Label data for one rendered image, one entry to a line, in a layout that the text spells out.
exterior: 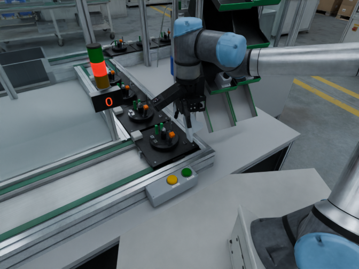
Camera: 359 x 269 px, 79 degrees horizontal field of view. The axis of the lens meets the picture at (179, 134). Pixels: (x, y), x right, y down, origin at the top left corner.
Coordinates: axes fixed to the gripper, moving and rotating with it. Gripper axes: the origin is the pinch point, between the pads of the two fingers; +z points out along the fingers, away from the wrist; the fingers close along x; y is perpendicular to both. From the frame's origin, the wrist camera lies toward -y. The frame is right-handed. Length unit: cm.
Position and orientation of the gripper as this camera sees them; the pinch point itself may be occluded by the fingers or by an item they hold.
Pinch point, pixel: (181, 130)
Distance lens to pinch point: 77.0
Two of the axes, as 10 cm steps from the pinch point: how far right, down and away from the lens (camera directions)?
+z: 0.1, 7.9, 6.2
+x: -3.5, -5.7, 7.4
